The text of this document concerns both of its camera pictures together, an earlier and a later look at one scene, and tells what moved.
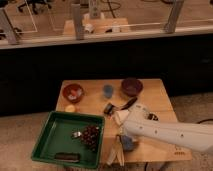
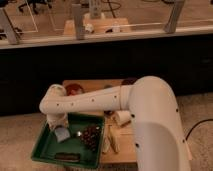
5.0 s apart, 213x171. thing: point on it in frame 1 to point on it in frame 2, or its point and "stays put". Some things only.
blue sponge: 127,142 to 62,134
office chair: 34,3 stays put
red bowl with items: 73,92 stays put
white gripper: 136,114 to 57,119
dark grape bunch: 89,136 stays put
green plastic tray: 56,137 stays put
